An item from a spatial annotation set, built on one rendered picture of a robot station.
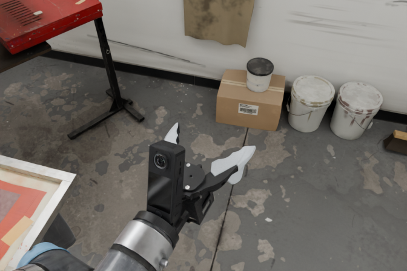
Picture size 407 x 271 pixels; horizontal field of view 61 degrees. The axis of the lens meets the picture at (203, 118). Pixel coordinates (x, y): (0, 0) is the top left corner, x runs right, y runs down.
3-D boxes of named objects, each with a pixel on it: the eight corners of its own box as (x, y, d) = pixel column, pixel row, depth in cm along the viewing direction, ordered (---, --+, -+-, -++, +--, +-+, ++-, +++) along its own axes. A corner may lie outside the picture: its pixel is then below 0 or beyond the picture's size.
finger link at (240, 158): (254, 163, 61) (207, 186, 59) (254, 140, 57) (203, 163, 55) (264, 176, 59) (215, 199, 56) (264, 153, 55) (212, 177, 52)
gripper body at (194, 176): (179, 182, 62) (140, 240, 55) (170, 150, 56) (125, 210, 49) (217, 197, 59) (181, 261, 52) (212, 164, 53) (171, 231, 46)
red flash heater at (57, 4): (71, -10, 236) (66, -27, 228) (109, 16, 214) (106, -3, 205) (-21, 24, 207) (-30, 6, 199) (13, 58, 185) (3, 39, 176)
